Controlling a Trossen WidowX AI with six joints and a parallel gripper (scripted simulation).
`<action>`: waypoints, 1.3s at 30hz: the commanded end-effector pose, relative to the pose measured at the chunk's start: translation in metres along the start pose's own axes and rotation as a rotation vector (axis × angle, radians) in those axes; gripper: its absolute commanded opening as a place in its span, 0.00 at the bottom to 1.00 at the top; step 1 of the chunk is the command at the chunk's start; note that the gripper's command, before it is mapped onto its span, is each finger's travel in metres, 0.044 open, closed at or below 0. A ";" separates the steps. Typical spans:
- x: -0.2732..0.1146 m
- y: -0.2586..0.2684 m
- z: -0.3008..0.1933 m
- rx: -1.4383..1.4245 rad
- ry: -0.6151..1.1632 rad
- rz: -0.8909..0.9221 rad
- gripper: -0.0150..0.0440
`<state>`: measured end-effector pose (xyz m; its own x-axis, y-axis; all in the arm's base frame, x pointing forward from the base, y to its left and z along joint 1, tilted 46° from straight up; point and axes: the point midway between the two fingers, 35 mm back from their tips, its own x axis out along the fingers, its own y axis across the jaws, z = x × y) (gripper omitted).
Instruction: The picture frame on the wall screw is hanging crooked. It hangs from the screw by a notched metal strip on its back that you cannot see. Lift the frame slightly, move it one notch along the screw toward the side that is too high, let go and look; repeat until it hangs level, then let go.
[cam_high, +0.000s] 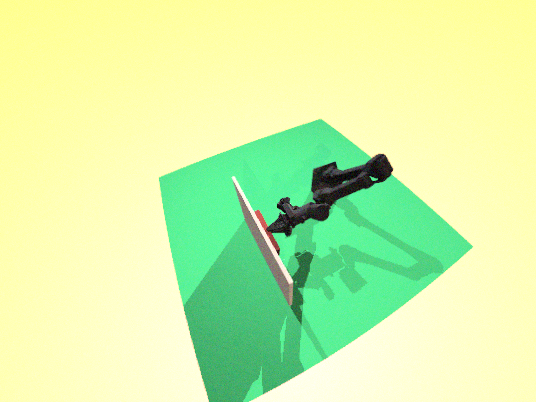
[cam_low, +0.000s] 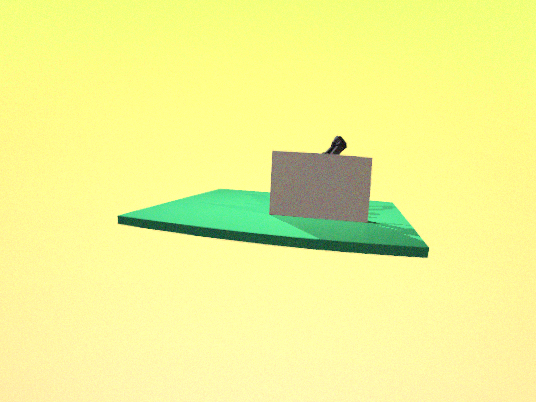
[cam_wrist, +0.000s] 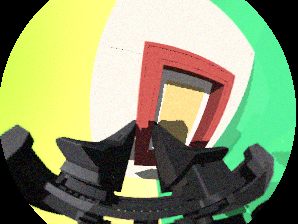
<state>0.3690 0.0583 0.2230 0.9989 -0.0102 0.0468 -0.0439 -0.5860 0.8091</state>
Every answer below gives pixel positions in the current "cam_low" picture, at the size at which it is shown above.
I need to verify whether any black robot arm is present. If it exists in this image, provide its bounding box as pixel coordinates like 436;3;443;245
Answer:
325;136;348;155

